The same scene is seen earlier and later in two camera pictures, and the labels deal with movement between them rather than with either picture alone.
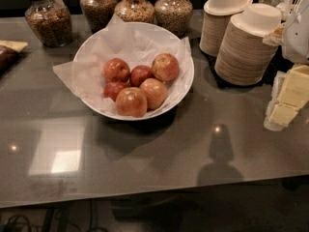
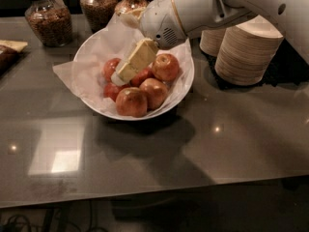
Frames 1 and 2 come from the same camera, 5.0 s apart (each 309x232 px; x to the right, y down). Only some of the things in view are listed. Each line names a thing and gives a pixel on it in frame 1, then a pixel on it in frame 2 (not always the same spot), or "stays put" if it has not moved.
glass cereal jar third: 133,7 stays put
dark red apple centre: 139,74 stays put
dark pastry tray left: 10,52 stays put
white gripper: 298,39 to 159,20
